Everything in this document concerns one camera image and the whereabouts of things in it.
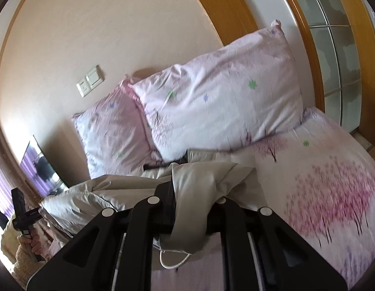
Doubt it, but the beige puffer down jacket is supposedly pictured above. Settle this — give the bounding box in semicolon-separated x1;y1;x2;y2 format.
39;148;266;254

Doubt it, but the person's left hand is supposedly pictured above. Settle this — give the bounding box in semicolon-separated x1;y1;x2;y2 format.
18;227;43;256

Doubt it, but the glass bedside cabinet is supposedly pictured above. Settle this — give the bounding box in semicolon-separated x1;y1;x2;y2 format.
19;136;68;198

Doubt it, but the pink floral bed sheet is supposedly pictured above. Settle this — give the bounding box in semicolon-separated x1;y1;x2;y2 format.
154;108;375;286

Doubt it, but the pink floral left pillow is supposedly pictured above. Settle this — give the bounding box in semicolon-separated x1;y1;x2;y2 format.
72;77;162;179

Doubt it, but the pink floral pillow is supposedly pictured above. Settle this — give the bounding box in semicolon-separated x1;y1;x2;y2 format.
129;20;304;162
72;77;162;179

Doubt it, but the pink floral right pillow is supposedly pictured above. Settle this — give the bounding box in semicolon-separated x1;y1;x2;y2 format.
129;20;304;162

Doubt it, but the frosted glass door panel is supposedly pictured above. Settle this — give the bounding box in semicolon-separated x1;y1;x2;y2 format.
297;0;361;132

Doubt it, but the white jacket drawstring cord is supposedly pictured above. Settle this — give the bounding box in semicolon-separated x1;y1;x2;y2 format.
158;243;193;270

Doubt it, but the white wall switch plate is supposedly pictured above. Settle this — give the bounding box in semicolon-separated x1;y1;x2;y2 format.
76;66;104;97

